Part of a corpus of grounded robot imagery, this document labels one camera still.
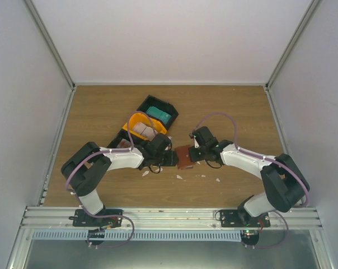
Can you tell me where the yellow bin with white cards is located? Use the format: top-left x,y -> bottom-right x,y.
123,111 -> 167,141

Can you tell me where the aluminium corner post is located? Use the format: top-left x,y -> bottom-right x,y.
265,0 -> 322,91
23,0 -> 76,91

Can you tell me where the grey slotted cable duct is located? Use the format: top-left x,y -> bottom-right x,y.
32,229 -> 241,242

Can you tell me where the black bin with red cards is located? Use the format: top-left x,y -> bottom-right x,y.
107,129 -> 147,149

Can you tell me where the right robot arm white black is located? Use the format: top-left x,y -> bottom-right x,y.
189,127 -> 310,227

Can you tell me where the black bin with teal cards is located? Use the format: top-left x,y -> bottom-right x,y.
137,95 -> 179,131

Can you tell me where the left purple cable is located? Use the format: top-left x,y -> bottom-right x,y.
65,112 -> 160,249

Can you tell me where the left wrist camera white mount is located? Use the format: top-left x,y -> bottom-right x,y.
167,136 -> 173,150

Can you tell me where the red white card stack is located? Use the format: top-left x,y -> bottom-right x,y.
116,138 -> 132,149

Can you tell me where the right aluminium corner post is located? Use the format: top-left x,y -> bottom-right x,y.
265,0 -> 322,91

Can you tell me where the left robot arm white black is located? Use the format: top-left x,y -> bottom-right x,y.
61,133 -> 179,226

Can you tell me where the left aluminium corner post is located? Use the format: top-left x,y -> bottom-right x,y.
23,0 -> 76,91

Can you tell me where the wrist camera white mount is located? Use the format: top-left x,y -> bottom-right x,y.
167,136 -> 173,150
189,133 -> 199,149

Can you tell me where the aluminium front rail frame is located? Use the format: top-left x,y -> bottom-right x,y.
7,206 -> 334,268

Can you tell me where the brown leather card holder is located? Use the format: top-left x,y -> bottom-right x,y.
175,145 -> 195,170

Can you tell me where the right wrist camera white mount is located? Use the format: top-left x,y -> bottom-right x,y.
189,133 -> 199,149

